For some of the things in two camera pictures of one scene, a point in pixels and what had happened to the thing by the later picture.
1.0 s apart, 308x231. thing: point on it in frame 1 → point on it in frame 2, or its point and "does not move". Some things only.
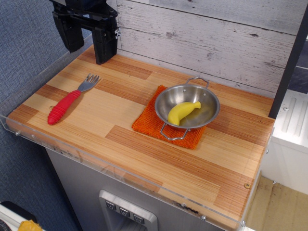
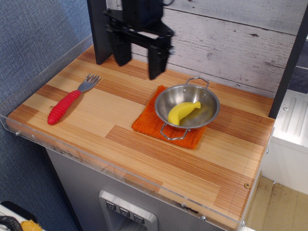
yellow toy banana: x=178 y=110 does not move
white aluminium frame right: x=286 y=160 does not move
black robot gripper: x=100 y=14 → x=142 y=19
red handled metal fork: x=57 y=110 does not move
